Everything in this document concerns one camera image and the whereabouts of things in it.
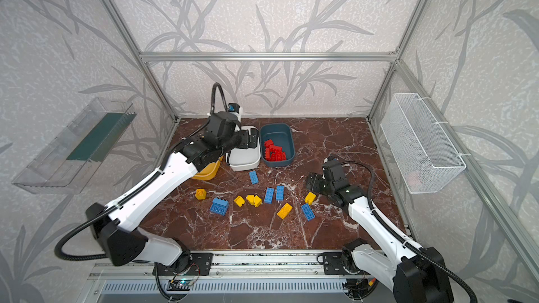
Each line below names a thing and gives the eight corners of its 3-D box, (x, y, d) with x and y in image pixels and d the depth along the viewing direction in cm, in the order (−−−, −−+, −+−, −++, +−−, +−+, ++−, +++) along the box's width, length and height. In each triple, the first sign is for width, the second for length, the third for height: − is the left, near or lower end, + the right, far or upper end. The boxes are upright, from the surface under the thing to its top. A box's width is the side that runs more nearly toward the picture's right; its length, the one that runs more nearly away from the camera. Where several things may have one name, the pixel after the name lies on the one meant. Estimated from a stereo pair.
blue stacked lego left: (210, 211, 88) (208, 209, 86) (216, 199, 92) (214, 196, 90) (224, 216, 87) (222, 213, 85) (230, 203, 90) (229, 201, 88)
